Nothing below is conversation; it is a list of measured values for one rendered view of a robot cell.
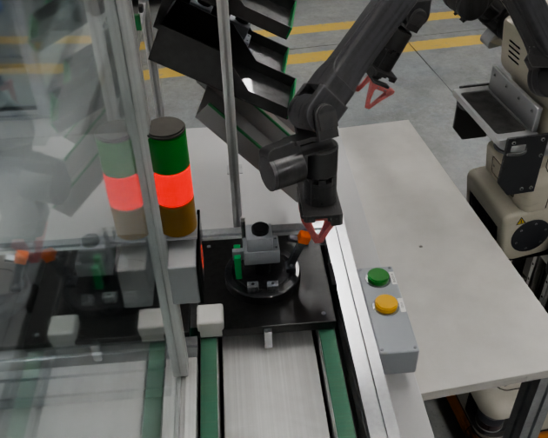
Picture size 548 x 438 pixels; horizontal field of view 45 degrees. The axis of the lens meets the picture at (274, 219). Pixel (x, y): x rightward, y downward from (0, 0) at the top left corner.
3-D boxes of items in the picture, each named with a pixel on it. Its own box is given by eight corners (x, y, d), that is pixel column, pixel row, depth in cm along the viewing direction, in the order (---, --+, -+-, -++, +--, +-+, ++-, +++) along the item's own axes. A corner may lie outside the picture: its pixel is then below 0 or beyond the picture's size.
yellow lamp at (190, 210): (197, 213, 91) (194, 184, 88) (197, 236, 87) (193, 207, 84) (161, 215, 90) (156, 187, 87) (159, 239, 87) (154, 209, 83)
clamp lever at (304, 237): (295, 262, 122) (310, 231, 117) (296, 268, 120) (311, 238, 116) (277, 257, 121) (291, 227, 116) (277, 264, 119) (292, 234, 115)
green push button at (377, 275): (385, 274, 125) (386, 266, 124) (390, 288, 122) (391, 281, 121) (364, 275, 125) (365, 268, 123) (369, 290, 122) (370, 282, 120)
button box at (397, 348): (389, 287, 129) (392, 264, 126) (416, 373, 113) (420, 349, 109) (354, 289, 129) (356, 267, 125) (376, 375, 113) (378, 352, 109)
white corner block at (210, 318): (223, 317, 117) (223, 301, 115) (224, 337, 114) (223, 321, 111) (197, 320, 117) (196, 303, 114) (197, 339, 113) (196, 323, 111)
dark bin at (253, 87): (291, 88, 135) (307, 57, 130) (287, 120, 125) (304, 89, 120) (163, 30, 130) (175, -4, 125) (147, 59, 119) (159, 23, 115)
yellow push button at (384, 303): (394, 300, 119) (395, 292, 118) (398, 316, 116) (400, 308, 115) (372, 301, 119) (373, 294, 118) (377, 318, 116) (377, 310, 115)
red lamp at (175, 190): (194, 183, 88) (190, 153, 84) (193, 206, 84) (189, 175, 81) (156, 186, 87) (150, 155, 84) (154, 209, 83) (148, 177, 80)
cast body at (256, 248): (277, 247, 121) (277, 217, 116) (280, 262, 117) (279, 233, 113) (231, 250, 120) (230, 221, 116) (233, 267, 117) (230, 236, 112)
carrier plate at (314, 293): (317, 240, 133) (317, 232, 132) (336, 328, 115) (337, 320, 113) (199, 248, 132) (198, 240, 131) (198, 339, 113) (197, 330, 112)
